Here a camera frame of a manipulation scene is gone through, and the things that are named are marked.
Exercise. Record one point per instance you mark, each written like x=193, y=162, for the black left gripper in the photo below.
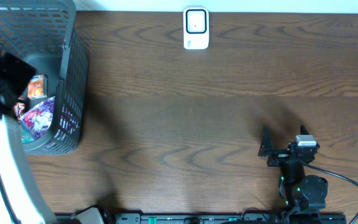
x=14, y=79

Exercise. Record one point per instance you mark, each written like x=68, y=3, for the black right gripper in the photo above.
x=266, y=149

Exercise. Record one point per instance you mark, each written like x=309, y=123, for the small orange white box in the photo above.
x=37, y=87

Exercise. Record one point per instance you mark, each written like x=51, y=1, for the purple snack packet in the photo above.
x=38, y=119

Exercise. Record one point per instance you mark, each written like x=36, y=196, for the teal candy packet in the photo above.
x=26, y=136

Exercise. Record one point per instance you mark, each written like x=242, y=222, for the red orange snack bar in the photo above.
x=19, y=108

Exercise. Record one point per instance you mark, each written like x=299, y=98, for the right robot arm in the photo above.
x=304, y=194

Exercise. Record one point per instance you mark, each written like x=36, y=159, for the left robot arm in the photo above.
x=20, y=198

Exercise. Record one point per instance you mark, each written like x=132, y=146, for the white barcode scanner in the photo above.
x=195, y=28

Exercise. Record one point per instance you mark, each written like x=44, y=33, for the grey plastic mesh basket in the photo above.
x=42, y=33

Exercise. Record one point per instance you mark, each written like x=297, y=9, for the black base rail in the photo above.
x=253, y=217

